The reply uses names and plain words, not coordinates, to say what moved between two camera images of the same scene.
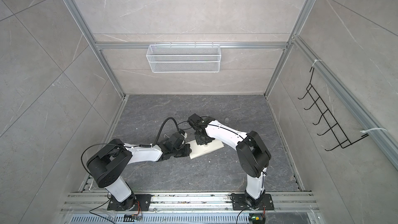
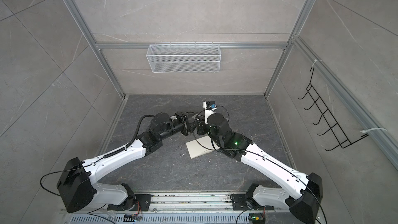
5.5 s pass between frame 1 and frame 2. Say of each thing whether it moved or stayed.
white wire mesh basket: stayed
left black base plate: stayed
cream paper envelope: stayed
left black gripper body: moved
